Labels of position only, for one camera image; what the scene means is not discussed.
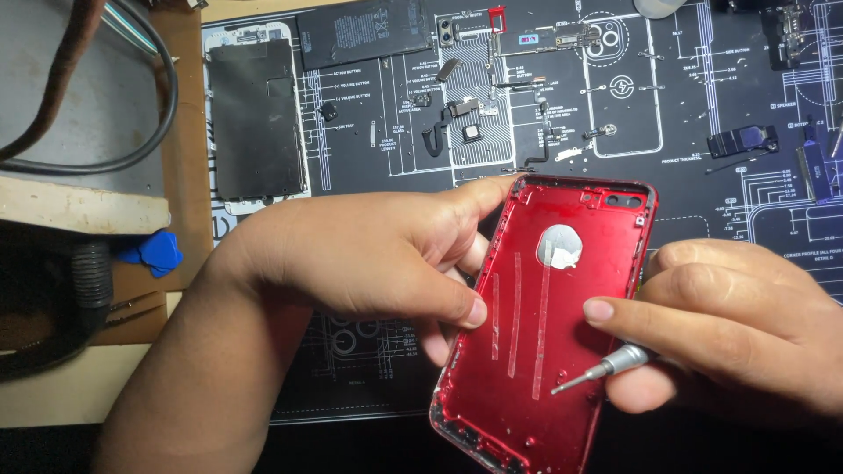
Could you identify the person's right hand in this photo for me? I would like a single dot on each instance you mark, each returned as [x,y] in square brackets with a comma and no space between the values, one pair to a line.
[737,329]

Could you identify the person's left hand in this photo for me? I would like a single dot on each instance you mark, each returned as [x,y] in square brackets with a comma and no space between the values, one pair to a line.
[342,257]

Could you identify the silver precision screwdriver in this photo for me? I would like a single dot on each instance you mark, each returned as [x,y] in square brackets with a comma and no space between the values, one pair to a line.
[619,361]

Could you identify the red phone housing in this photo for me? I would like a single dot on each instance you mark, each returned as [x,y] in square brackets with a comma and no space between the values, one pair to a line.
[474,401]

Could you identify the narrow silver strip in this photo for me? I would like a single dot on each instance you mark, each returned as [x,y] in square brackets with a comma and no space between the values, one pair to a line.
[373,133]

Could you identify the small black square component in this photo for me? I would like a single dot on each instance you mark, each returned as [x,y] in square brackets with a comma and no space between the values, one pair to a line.
[328,110]

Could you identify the thin black antenna strip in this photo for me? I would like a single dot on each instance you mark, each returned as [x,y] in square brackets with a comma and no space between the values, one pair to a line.
[737,162]

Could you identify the black blueprint repair mat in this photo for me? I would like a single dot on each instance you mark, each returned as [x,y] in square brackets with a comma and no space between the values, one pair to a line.
[691,164]

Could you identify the blue and black phone part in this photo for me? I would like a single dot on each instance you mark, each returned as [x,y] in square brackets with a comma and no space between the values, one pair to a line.
[815,168]

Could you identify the small square earpiece speaker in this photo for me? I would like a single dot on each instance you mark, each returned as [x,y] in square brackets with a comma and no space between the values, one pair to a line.
[472,133]

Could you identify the brown cardboard sheet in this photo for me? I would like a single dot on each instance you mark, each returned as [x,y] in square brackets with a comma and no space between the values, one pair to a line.
[188,164]

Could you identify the large blue opening pick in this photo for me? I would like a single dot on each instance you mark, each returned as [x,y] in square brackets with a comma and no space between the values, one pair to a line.
[161,250]

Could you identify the small blue opening pick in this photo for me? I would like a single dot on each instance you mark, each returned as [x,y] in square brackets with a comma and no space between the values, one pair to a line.
[161,271]

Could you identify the black loudspeaker module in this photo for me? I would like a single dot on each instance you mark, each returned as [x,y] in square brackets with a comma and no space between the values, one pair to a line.
[741,140]

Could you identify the silver shield plate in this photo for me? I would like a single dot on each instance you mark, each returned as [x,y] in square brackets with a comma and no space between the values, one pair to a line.
[488,108]

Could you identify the dark metal tweezers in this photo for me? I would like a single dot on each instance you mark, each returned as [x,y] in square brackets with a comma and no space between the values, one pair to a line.
[135,309]

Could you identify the black phone battery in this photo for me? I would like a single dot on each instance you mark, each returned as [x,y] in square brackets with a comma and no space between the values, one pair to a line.
[362,33]

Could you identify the cream white ledge block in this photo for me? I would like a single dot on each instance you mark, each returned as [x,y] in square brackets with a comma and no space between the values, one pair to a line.
[79,207]

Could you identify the red sim tray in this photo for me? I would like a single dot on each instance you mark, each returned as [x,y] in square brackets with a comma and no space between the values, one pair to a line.
[491,20]

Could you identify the black charging port assembly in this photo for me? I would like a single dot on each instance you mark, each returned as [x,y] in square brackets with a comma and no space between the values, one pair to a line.
[784,36]

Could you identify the phone logic board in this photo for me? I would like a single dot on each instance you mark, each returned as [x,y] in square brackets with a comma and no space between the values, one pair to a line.
[560,41]

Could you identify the white round container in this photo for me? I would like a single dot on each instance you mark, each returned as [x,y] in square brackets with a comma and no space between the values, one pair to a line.
[658,6]

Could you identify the phone display assembly white frame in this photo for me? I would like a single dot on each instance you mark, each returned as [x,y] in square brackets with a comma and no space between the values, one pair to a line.
[253,118]

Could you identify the small dark bracket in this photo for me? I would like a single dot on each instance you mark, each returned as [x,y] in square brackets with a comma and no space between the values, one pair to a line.
[423,99]

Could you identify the grey bracket with black tab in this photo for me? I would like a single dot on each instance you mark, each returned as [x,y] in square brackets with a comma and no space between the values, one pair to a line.
[463,107]

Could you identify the slanted grey metal bracket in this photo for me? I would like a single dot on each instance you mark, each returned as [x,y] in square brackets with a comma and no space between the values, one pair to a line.
[448,69]

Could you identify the small silver metal bracket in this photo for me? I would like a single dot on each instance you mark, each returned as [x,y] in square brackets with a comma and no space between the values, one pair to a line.
[571,153]

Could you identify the dual camera module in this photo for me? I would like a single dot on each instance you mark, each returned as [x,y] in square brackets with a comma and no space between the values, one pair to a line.
[446,31]

